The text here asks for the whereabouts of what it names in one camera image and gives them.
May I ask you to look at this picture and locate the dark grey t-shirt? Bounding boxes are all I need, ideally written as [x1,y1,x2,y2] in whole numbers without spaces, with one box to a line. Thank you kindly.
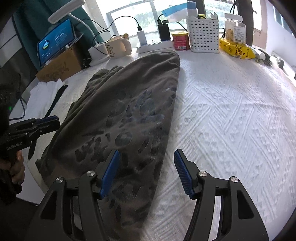
[36,50,180,240]

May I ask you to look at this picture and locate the person left hand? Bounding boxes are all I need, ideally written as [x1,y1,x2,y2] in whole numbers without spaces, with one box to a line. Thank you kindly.
[1,151,25,185]

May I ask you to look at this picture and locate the white garment black trim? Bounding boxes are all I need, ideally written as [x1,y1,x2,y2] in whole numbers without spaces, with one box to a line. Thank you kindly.
[23,79,65,120]

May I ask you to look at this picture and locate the brown cardboard box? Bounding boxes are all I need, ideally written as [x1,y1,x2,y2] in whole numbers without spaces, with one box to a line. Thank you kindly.
[36,46,82,82]

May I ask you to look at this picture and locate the blue screen tablet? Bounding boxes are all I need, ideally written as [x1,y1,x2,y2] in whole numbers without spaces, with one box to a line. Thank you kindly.
[37,19,76,67]

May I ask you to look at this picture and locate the white desk lamp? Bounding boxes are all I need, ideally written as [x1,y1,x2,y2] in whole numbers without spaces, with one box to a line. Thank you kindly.
[48,0,110,67]

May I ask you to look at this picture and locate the white power strip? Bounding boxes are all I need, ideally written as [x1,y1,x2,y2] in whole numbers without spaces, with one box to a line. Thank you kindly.
[137,41,174,54]

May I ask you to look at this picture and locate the cream cartoon mug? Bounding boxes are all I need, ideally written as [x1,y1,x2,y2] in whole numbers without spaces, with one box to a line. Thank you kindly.
[105,33,132,59]

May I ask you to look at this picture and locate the red tin can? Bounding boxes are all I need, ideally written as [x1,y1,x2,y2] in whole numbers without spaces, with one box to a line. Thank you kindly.
[171,31,190,51]

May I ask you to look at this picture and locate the yellow duck snack bag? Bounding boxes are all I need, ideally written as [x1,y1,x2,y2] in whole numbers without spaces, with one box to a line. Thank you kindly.
[219,38,255,59]

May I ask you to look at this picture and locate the keys and black pouch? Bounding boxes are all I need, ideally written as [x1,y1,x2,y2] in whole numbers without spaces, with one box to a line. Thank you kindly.
[252,47,273,66]

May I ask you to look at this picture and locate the white perforated plastic basket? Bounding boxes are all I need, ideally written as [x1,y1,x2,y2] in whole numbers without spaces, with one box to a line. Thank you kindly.
[186,18,220,53]

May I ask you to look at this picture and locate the white usb charger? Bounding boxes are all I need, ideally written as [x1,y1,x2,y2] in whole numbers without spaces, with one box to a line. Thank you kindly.
[137,26,147,46]

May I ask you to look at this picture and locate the black power adapter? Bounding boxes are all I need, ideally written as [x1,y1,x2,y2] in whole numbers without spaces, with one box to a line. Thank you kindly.
[158,20,171,42]

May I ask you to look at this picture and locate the small dark figurine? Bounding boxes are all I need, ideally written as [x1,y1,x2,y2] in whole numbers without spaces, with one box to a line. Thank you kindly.
[276,58,285,70]

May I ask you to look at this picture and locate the clear jar white lid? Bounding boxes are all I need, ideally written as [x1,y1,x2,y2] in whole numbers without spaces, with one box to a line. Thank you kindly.
[225,14,246,45]

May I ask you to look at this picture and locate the blue white pack in basket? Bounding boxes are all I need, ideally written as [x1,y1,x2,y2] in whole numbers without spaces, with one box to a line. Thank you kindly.
[162,1,198,22]

